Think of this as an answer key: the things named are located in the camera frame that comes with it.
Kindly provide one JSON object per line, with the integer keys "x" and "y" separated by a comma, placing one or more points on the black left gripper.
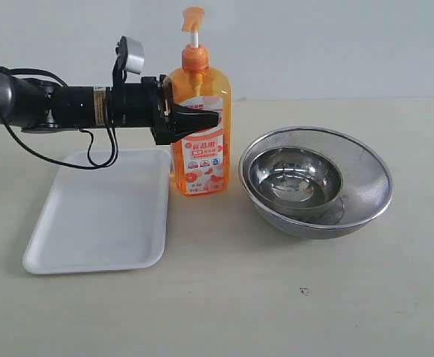
{"x": 146, "y": 105}

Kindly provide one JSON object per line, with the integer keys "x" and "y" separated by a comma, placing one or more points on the orange dish soap pump bottle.
{"x": 201, "y": 160}

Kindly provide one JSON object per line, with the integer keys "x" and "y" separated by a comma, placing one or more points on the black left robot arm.
{"x": 35, "y": 105}

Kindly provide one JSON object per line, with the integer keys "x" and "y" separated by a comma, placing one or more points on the small stainless steel bowl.
{"x": 295, "y": 181}

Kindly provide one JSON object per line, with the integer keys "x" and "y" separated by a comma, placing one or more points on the white rectangular plastic tray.
{"x": 111, "y": 219}

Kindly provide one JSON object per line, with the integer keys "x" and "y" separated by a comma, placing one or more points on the steel mesh colander basket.
{"x": 366, "y": 189}

